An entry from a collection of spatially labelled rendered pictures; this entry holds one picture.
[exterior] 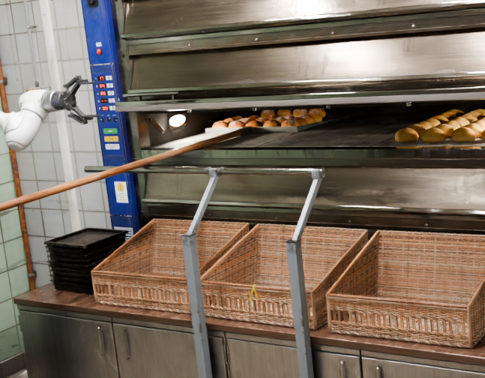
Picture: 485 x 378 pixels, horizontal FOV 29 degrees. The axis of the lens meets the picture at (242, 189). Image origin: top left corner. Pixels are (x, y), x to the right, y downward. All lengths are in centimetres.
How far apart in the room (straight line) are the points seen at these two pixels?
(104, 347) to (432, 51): 189
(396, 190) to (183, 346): 108
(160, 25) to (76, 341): 147
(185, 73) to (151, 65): 21
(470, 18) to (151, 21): 151
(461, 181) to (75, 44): 203
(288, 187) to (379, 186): 44
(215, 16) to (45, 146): 130
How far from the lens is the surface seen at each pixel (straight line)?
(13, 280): 520
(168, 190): 445
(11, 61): 504
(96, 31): 456
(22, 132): 400
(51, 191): 361
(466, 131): 383
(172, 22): 428
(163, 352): 400
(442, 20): 364
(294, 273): 342
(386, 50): 376
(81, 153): 479
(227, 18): 410
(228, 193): 424
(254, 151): 412
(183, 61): 430
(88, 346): 430
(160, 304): 400
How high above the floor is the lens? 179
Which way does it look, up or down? 11 degrees down
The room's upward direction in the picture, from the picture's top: 6 degrees counter-clockwise
